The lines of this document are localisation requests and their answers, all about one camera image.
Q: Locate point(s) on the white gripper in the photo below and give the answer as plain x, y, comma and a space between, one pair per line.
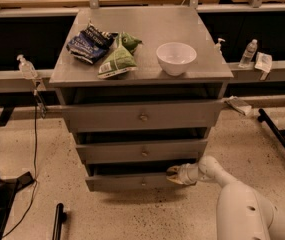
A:
183, 174

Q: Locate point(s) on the grey bottom drawer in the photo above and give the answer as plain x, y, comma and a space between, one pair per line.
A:
112, 178

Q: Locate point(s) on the grey drawer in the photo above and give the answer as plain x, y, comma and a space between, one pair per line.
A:
109, 117
118, 152
112, 178

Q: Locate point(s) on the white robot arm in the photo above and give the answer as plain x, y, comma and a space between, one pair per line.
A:
242, 213

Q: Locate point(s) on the grey middle drawer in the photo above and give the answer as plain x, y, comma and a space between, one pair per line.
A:
118, 152

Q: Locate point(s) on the grey drawer cabinet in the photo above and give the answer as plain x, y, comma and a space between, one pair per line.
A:
77, 83

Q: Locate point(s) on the grey top drawer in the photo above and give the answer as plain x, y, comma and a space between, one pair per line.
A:
109, 117

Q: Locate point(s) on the white bowl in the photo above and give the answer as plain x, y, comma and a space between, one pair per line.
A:
175, 58

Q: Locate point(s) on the black bar on floor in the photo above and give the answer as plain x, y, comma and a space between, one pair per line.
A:
60, 218

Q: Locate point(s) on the green chip bag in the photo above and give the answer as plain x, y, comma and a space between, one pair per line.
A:
119, 61

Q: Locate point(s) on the small pump bottle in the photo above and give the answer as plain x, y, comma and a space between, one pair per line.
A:
218, 45

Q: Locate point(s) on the green plush toy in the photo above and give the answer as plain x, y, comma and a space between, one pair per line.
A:
128, 41

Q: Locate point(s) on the white wipes packet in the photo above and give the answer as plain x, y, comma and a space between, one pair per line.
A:
263, 64

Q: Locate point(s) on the clear water bottle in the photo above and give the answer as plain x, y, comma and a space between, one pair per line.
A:
248, 54

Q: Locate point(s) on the blue chip bag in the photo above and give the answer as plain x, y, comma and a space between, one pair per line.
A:
90, 44

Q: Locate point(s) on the hand sanitizer pump bottle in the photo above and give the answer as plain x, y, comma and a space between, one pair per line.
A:
26, 68

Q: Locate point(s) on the folded cloth on rail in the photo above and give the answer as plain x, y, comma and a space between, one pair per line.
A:
239, 105

